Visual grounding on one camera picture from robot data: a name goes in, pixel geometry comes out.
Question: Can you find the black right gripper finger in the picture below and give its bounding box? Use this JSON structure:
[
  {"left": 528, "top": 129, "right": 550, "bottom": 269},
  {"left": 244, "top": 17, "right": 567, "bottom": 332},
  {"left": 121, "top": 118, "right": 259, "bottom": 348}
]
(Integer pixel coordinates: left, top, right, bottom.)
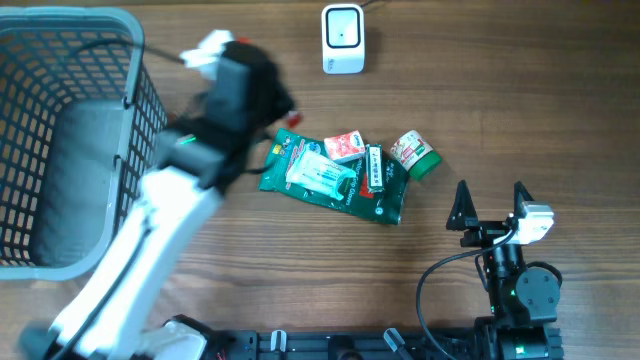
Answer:
[
  {"left": 445, "top": 180, "right": 478, "bottom": 231},
  {"left": 514, "top": 181, "right": 533, "bottom": 215}
]

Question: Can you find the teal white wipes packet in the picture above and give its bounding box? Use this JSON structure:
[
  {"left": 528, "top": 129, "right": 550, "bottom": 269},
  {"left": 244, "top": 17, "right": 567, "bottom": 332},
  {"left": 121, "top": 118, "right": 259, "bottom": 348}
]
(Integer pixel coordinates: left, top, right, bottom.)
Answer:
[{"left": 285, "top": 150, "right": 356, "bottom": 201}]

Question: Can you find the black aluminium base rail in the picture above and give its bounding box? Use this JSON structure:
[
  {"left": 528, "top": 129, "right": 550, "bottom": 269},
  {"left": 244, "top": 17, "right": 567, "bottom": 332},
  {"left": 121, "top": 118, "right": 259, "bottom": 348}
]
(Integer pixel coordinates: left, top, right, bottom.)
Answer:
[{"left": 118, "top": 328, "right": 565, "bottom": 360}]

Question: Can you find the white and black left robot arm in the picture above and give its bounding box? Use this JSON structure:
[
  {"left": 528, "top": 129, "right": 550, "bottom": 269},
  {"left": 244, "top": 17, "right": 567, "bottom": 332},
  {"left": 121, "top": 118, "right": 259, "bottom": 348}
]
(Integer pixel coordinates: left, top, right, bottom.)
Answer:
[{"left": 19, "top": 41, "right": 295, "bottom": 359}]

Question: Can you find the red white small box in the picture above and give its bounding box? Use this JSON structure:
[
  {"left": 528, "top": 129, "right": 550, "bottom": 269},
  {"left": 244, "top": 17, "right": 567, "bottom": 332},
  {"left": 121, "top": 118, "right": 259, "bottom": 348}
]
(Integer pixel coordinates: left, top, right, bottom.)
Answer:
[{"left": 323, "top": 130, "right": 366, "bottom": 164}]

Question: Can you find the green white gum pack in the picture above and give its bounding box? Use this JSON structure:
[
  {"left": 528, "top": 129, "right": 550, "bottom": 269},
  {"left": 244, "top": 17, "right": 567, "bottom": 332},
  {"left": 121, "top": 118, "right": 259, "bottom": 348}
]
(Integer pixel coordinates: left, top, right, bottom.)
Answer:
[{"left": 366, "top": 144, "right": 384, "bottom": 193}]

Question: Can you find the grey plastic mesh basket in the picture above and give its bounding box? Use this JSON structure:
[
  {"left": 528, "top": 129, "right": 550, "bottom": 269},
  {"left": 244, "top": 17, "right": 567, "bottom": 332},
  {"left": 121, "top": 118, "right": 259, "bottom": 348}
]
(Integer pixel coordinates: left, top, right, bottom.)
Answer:
[{"left": 1, "top": 7, "right": 168, "bottom": 281}]

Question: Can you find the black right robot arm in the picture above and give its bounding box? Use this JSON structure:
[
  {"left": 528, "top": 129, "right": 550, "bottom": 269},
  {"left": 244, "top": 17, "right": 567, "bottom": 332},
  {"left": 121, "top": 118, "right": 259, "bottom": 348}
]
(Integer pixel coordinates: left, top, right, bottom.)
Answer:
[{"left": 446, "top": 180, "right": 563, "bottom": 359}]

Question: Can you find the white barcode scanner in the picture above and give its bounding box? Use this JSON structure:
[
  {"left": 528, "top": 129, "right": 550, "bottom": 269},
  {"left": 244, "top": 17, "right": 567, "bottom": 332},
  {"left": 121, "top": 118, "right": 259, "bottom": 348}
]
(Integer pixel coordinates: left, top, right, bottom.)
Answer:
[{"left": 321, "top": 3, "right": 366, "bottom": 75}]

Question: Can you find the red stick sachet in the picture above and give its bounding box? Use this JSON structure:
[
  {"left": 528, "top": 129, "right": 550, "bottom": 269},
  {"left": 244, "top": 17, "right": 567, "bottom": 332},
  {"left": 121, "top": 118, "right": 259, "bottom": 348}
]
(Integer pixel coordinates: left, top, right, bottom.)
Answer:
[{"left": 274, "top": 82, "right": 302, "bottom": 129}]

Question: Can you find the green lid spice jar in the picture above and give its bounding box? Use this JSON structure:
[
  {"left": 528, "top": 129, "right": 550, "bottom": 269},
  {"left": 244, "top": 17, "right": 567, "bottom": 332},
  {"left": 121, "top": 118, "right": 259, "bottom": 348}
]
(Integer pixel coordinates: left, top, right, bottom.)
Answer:
[{"left": 391, "top": 130, "right": 442, "bottom": 181}]

